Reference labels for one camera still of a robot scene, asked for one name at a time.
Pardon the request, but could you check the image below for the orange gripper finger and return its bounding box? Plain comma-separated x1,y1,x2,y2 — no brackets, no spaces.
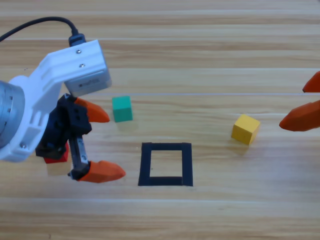
301,71,320,94
279,99,320,132

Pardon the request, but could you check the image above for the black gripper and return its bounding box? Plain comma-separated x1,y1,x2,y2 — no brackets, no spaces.
34,93,127,184

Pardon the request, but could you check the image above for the green wooden cube block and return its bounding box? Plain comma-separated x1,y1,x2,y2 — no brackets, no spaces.
111,95,134,123

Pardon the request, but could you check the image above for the red wooden cube block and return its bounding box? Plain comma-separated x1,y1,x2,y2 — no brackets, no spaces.
43,141,71,165

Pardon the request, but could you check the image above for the yellow wooden cube block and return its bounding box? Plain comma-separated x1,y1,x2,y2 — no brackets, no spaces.
230,114,261,146

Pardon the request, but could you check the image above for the black tape square outline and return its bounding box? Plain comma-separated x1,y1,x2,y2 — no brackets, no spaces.
137,142,194,187

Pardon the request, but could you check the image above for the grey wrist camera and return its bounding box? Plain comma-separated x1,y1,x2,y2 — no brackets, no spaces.
64,70,113,97

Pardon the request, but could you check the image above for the thick black camera cable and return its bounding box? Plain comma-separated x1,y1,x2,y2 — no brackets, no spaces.
0,16,87,48

